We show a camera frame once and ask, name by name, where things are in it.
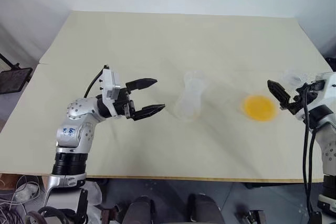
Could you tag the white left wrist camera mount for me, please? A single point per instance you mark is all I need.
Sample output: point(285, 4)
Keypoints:
point(109, 83)

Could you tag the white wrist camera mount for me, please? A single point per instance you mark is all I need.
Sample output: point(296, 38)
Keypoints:
point(329, 87)
point(109, 83)

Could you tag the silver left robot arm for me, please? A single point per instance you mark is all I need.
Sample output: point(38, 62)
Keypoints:
point(76, 129)

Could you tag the dark rounded shape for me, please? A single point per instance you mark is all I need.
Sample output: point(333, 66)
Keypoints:
point(141, 209)
point(204, 209)

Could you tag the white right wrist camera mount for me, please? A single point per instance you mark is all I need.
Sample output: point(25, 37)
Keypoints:
point(329, 87)

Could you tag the crumpled clear plastic bag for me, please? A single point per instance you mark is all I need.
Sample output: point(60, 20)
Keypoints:
point(26, 190)

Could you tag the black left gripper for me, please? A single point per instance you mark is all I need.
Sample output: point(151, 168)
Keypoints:
point(123, 104)

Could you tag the black metal stand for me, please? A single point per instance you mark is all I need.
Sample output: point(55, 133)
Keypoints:
point(13, 79)

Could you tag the clear plastic funnel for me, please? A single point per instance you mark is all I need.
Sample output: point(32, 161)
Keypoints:
point(295, 77)

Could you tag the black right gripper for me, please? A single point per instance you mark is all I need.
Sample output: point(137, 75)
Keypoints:
point(311, 90)

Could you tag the clear plastic bottle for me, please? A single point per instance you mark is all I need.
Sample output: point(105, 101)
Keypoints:
point(190, 98)

